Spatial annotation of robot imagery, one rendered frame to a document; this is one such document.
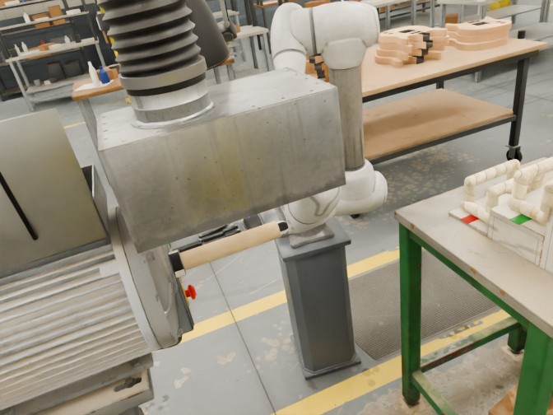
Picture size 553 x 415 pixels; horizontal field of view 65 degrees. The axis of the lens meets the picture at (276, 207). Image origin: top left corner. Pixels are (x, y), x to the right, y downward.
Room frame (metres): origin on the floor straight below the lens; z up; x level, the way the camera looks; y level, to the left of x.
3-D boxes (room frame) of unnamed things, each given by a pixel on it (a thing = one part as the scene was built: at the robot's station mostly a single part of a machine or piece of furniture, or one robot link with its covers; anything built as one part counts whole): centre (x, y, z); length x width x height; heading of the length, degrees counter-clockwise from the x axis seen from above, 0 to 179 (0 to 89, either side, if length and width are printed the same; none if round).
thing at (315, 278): (1.49, -0.11, 0.35); 0.28 x 0.28 x 0.70; 8
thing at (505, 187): (1.03, -0.67, 1.04); 0.20 x 0.03 x 0.03; 109
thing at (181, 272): (0.63, 0.19, 1.25); 0.05 x 0.02 x 0.05; 16
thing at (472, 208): (1.04, -0.57, 0.96); 0.11 x 0.03 x 0.03; 20
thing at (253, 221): (0.98, 0.09, 1.07); 0.09 x 0.08 x 0.07; 106
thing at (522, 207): (0.89, -0.62, 1.04); 0.11 x 0.03 x 0.03; 20
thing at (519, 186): (0.93, -0.62, 1.07); 0.03 x 0.03 x 0.09
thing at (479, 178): (1.11, -0.64, 1.04); 0.20 x 0.03 x 0.03; 109
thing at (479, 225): (1.07, -0.66, 0.94); 0.27 x 0.15 x 0.01; 110
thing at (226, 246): (0.66, 0.09, 1.25); 0.18 x 0.03 x 0.03; 106
